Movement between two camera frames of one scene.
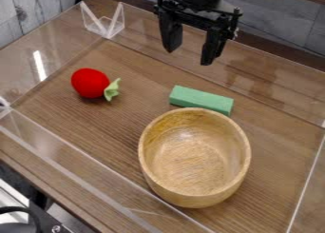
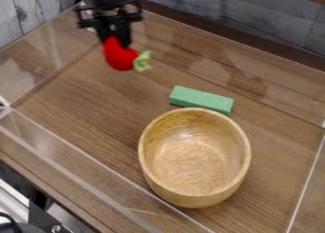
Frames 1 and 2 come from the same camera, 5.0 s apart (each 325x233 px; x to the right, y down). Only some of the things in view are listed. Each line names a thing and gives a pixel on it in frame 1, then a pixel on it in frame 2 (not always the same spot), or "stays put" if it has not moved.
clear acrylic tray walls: (130, 140) stays put
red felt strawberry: (91, 83) -> (120, 57)
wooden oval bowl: (194, 151) stays put
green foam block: (194, 99) stays put
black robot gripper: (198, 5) -> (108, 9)
